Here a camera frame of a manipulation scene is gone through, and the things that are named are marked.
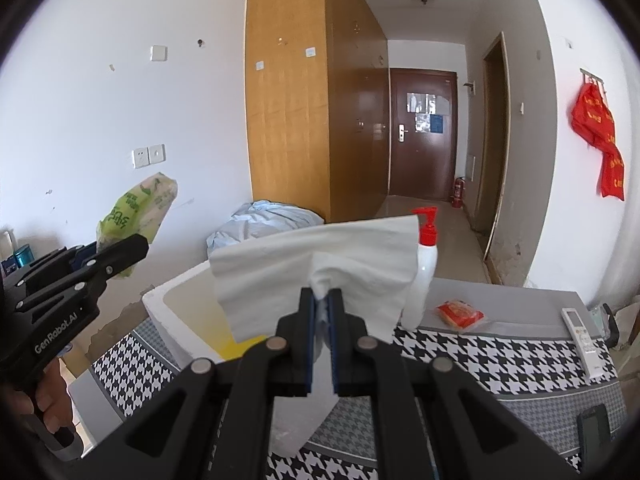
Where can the red plastic bag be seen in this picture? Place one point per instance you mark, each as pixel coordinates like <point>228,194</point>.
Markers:
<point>612,175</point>
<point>592,117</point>

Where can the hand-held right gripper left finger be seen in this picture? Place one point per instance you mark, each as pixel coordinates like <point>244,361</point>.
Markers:
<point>311,340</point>

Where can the papers on door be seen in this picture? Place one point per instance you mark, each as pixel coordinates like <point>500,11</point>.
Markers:
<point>427,110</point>

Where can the dark brown entrance door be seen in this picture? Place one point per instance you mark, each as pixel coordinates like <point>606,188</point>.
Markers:
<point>425,165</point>

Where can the person's left hand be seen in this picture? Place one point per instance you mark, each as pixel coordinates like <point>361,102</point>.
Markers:
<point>50,395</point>

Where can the white wall socket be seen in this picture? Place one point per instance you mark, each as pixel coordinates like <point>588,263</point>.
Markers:
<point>140,157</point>
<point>157,154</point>

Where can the red snack packet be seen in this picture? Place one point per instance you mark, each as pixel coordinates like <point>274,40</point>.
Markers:
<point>459,315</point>

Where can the white paper tissue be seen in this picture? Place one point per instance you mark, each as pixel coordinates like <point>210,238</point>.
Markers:
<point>300,245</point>

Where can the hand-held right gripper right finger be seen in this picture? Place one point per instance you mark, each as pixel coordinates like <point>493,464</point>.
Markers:
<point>337,340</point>

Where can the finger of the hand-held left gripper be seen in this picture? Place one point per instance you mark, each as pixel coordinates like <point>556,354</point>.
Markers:
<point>122,252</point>
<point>82,255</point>

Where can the white wall switch plate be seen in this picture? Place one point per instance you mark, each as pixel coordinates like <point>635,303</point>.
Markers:
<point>158,53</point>

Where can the wooden wardrobe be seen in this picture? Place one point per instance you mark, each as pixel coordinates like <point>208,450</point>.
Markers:
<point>290,110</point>

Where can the houndstooth tablecloth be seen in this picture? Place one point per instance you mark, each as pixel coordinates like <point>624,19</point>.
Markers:
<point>500,360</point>

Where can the black smartphone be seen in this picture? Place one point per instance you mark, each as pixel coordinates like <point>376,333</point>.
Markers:
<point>595,430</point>

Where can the light blue bedding pile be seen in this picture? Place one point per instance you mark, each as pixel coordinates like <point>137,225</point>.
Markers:
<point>260,220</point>

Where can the white red pump bottle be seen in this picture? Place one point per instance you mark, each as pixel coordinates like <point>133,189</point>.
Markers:
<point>422,270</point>

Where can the teal bottle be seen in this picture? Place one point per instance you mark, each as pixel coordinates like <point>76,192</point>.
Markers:
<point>23,256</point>

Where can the metal wall hook rack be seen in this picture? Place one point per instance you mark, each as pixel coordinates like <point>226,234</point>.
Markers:
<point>592,77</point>

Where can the white foam box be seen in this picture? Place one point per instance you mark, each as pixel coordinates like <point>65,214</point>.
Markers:
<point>170,305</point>

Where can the yellowish wrapper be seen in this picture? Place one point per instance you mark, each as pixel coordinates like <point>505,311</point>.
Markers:
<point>140,205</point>

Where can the white remote control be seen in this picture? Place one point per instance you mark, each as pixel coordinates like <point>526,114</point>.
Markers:
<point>582,340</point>

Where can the brown side door frame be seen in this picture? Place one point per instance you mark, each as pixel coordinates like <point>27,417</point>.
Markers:
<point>492,135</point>

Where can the yellow sponge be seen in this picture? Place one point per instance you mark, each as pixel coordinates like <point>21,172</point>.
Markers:
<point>235,350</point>

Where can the red fire extinguisher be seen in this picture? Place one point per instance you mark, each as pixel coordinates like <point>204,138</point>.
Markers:
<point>458,192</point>

